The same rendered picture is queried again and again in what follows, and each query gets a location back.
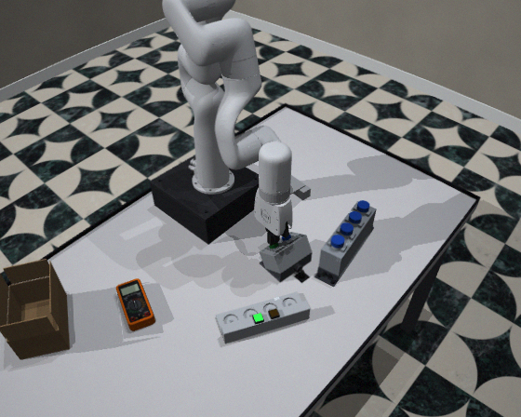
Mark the black table edge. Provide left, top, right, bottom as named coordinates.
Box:
left=40, top=103, right=480, bottom=417

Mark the brown cardboard box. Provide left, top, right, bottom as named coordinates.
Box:
left=0, top=259, right=70, bottom=360

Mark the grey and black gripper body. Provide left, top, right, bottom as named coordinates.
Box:
left=254, top=188, right=293, bottom=236

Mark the grey button panel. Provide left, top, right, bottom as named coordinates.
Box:
left=259, top=232, right=312, bottom=283

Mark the orange digital multimeter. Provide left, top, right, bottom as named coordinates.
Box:
left=116, top=278, right=155, bottom=331

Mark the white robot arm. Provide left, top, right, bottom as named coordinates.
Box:
left=162, top=0, right=311, bottom=203

